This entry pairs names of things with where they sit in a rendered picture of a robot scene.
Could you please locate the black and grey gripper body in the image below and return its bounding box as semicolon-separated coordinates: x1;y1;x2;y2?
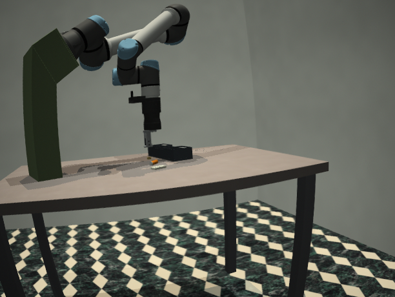
128;86;161;130

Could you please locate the dark grey rack of bins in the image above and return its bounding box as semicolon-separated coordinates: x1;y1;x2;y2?
148;144;193;161

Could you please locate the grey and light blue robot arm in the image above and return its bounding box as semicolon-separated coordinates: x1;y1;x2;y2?
60;4;190;87

